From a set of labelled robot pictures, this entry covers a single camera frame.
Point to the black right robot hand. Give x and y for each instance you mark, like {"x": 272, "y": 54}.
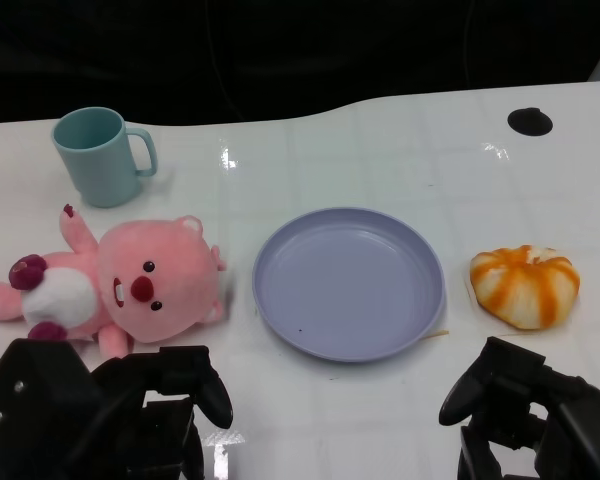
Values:
{"x": 570, "y": 430}

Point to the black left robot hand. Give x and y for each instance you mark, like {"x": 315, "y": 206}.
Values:
{"x": 40, "y": 420}

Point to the pink plush beaver doll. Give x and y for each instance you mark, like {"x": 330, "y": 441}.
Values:
{"x": 150, "y": 260}

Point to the lavender plastic plate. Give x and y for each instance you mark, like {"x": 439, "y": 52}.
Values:
{"x": 350, "y": 285}

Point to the orange striped white bun toy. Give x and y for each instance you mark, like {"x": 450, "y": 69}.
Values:
{"x": 525, "y": 292}

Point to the small tan sliver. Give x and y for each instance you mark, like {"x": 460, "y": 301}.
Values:
{"x": 437, "y": 333}

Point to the teal plastic mug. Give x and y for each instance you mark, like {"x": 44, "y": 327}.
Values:
{"x": 105, "y": 170}

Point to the black table grommet cap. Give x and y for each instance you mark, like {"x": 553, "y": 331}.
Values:
{"x": 529, "y": 122}

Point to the black backdrop cloth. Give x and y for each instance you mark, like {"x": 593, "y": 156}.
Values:
{"x": 300, "y": 45}

